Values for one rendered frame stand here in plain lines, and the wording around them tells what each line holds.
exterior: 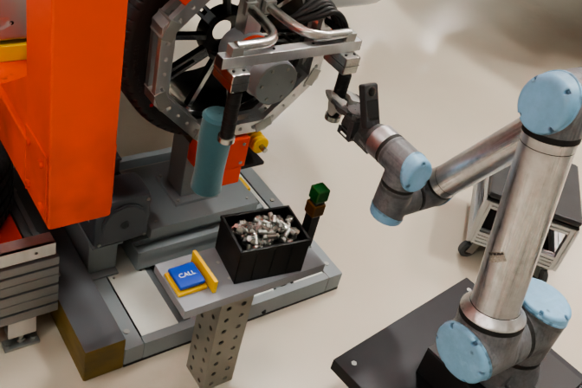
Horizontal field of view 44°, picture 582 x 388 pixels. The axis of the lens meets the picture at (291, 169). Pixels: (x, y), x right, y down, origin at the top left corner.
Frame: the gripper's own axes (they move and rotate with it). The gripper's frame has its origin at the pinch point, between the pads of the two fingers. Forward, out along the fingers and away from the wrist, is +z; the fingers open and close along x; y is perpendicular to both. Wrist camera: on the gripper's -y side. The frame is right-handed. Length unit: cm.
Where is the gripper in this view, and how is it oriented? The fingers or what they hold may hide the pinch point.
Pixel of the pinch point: (334, 89)
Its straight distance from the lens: 199.0
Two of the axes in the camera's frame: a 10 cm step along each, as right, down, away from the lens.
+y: -2.1, 7.8, 5.9
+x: 8.1, -2.0, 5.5
